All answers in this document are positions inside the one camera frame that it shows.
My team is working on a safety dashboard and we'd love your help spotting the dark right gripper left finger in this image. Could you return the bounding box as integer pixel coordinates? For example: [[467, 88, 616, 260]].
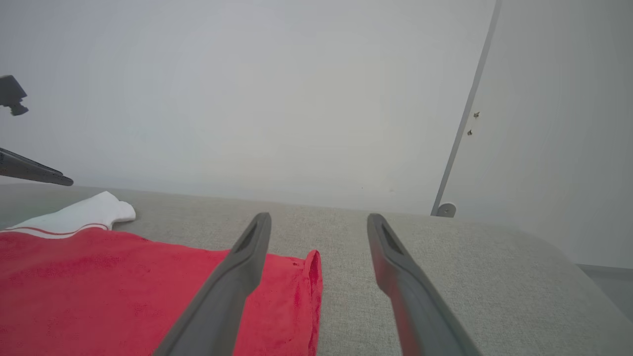
[[152, 212, 272, 356]]

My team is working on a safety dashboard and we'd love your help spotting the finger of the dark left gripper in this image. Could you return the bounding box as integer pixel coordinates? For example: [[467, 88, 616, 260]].
[[0, 148, 74, 187]]

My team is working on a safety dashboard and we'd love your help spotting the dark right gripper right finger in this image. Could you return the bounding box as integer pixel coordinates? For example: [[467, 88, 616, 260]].
[[366, 213, 483, 356]]

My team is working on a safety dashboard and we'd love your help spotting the red and white basketball jersey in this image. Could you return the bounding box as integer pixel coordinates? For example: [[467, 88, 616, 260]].
[[0, 191, 323, 356]]

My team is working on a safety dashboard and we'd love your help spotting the white door panel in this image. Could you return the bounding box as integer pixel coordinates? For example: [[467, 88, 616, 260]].
[[431, 0, 633, 270]]

